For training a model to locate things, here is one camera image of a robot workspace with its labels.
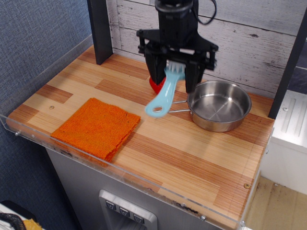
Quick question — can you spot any light blue dish brush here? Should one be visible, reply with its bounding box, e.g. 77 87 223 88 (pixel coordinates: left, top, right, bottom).
145 61 186 118

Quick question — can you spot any grey toy fridge cabinet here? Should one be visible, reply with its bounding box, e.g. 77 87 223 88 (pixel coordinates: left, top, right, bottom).
45 146 254 230

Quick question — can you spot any dark left post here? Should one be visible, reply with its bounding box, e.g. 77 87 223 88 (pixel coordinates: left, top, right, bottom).
87 0 113 65

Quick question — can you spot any silver dispenser panel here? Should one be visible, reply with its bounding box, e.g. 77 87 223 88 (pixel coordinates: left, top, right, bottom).
99 189 158 230

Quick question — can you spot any black braided cable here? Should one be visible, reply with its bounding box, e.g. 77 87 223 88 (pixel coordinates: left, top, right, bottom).
0 212 26 230

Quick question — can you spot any yellow object at corner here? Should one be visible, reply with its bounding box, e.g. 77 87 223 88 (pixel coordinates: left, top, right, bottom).
23 219 43 230

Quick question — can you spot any white sink unit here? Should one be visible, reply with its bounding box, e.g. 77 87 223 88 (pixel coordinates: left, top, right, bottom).
260 90 307 194

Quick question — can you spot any clear acrylic guard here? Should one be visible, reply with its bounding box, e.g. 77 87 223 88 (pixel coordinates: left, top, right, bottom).
0 34 274 230

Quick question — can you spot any orange knitted cloth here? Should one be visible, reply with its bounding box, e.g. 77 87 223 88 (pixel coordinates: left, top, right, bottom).
51 98 141 162

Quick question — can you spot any stainless steel pot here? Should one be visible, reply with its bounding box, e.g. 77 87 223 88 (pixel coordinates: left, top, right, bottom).
172 80 252 132

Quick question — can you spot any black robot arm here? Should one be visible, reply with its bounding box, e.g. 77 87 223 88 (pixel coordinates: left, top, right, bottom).
136 0 218 93

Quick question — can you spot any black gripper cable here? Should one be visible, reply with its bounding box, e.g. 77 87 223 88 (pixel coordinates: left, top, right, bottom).
191 0 218 25

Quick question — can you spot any dark post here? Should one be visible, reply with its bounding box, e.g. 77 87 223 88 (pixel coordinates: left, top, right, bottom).
87 0 113 65
268 10 307 119

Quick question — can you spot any red toy strawberry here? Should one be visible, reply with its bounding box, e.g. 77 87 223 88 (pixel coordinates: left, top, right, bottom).
149 77 166 94

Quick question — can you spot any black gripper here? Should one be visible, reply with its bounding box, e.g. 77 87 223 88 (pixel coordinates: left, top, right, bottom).
137 9 218 93

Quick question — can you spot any dark right post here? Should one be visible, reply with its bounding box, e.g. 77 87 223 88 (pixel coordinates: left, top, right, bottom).
268 10 307 119

